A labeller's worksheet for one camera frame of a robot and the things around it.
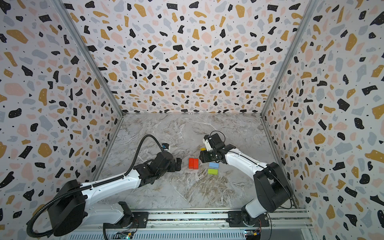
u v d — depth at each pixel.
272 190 0.44
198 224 0.73
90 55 0.86
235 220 0.74
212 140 0.70
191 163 0.93
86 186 0.44
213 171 0.91
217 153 0.65
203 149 1.01
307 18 0.75
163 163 0.63
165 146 0.75
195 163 0.92
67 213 0.39
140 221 0.73
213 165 0.92
